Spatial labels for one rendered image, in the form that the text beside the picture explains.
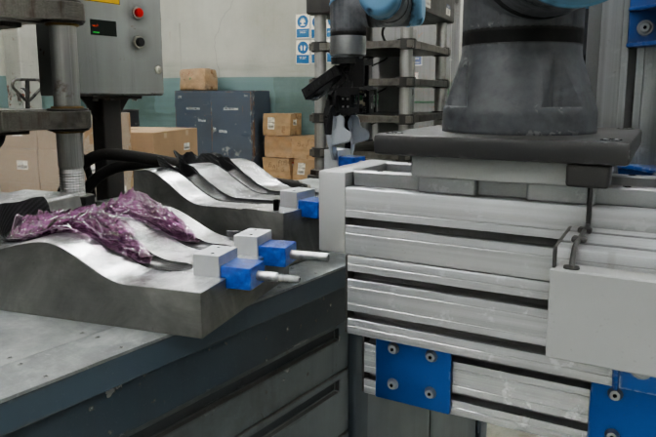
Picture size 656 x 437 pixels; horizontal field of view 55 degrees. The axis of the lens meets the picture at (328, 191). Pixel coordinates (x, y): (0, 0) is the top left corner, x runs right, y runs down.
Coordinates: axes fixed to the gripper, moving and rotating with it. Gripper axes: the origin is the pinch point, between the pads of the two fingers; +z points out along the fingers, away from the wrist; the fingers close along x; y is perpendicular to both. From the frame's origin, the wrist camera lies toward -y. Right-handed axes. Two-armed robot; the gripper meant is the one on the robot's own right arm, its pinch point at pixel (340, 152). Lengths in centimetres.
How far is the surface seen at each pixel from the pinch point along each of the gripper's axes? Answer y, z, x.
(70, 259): 9, 7, -69
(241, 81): -522, -30, 515
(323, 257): 28, 9, -44
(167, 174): -15.6, 2.2, -33.9
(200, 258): 21, 7, -59
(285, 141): -428, 47, 494
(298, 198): 13.6, 4.4, -31.3
